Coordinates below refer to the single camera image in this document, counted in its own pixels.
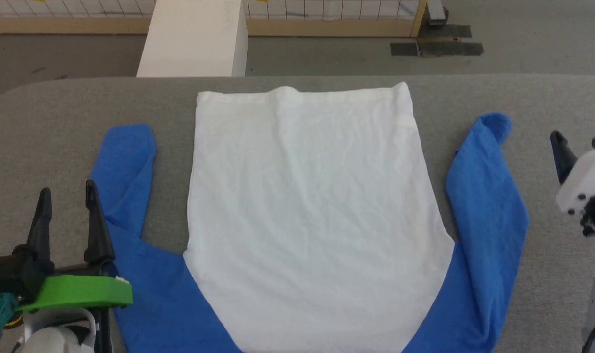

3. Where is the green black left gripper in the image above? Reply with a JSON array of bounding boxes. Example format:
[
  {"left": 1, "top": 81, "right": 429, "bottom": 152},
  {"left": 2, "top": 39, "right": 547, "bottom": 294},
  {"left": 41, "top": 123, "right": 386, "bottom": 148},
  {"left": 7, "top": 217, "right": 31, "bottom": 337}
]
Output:
[{"left": 0, "top": 180, "right": 134, "bottom": 314}]

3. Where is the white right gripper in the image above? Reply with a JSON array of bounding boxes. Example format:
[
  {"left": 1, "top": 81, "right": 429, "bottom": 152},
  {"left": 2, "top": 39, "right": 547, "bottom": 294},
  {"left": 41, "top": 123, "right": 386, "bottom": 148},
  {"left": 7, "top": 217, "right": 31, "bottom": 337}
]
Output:
[{"left": 549, "top": 131, "right": 595, "bottom": 217}]

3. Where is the white shirt with blue sleeves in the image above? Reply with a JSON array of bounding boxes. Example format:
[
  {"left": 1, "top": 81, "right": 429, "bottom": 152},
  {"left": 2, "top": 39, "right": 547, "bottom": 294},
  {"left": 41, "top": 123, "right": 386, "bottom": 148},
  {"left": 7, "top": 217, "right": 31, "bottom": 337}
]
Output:
[{"left": 89, "top": 82, "right": 530, "bottom": 353}]

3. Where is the grey fabric table cover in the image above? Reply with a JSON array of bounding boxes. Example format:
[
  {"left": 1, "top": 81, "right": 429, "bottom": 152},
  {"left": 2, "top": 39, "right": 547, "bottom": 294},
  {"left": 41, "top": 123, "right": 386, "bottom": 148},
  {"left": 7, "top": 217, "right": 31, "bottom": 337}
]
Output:
[{"left": 0, "top": 74, "right": 595, "bottom": 353}]

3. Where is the wooden fence with grid net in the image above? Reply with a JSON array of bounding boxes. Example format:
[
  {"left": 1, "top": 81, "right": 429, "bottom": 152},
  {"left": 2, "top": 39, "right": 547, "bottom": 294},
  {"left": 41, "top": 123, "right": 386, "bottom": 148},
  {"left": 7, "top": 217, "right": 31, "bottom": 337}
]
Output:
[{"left": 0, "top": 0, "right": 428, "bottom": 38}]

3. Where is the white rectangular box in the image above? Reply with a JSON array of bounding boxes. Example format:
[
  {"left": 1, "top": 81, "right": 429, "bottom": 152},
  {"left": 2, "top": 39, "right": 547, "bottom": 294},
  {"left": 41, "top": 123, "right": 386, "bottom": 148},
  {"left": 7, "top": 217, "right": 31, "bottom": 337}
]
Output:
[{"left": 136, "top": 0, "right": 249, "bottom": 78}]

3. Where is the teal cable connector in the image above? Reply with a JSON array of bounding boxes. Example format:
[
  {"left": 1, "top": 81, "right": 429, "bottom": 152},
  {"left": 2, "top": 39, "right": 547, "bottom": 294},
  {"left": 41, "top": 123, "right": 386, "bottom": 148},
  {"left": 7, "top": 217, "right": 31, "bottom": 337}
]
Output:
[{"left": 0, "top": 292, "right": 20, "bottom": 347}]

